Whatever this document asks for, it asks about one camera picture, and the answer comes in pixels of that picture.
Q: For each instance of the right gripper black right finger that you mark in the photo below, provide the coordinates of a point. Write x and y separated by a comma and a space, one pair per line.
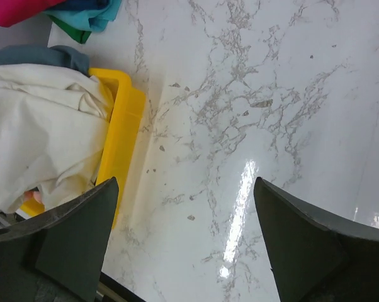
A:
314, 254

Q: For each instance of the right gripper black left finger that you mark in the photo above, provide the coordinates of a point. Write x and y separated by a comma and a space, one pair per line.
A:
58, 255

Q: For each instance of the cream white t shirt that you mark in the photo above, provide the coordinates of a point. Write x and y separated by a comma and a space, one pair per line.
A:
53, 125

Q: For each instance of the pink t shirt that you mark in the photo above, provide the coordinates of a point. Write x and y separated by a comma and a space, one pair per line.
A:
33, 194

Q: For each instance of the yellow plastic tray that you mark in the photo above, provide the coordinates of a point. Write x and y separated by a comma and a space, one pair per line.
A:
121, 135

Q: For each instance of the grey blue t shirt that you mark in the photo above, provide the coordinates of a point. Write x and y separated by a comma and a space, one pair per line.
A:
59, 55

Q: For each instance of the folded green t shirt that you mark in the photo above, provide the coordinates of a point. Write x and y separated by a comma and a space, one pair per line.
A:
79, 36

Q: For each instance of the folded turquoise t shirt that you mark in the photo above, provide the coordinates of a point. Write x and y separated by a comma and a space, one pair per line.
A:
88, 20

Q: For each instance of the folded magenta t shirt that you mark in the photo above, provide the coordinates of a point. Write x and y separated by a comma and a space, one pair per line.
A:
15, 11

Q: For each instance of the folded navy blue t shirt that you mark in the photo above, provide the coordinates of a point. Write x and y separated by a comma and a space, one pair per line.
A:
81, 5

